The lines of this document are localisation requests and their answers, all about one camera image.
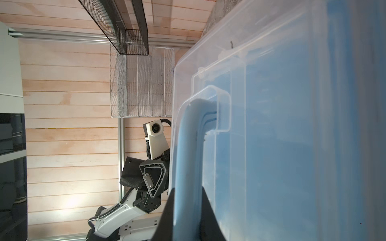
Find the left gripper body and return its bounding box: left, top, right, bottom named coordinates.
left=120, top=149, right=170, bottom=213

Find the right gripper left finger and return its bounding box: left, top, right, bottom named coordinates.
left=151, top=188, right=175, bottom=241

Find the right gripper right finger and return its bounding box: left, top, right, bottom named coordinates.
left=200, top=187, right=226, bottom=241

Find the blue plastic tool box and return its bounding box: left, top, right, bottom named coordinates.
left=168, top=0, right=386, bottom=241

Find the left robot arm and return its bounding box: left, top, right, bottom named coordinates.
left=86, top=150, right=170, bottom=241

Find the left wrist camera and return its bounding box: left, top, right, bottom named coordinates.
left=143, top=118, right=172, bottom=160

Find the white wire mesh shelf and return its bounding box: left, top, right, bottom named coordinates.
left=110, top=46, right=175, bottom=118

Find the black mesh wall basket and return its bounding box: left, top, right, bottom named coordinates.
left=80, top=1, right=149, bottom=56

